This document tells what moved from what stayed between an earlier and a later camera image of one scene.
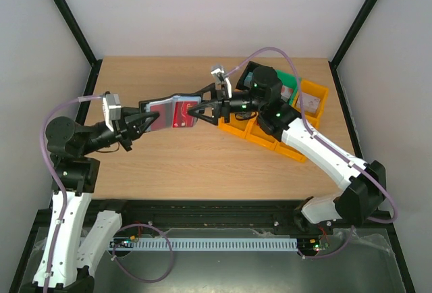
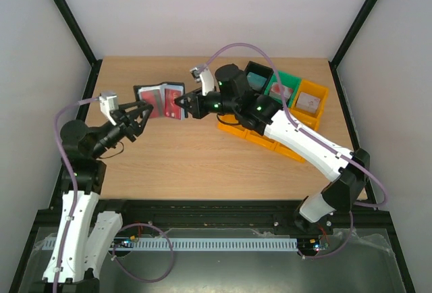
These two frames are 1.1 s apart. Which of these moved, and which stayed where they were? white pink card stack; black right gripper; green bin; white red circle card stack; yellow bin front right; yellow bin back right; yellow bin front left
Moved: black right gripper
Stayed: green bin; white pink card stack; white red circle card stack; yellow bin back right; yellow bin front left; yellow bin front right
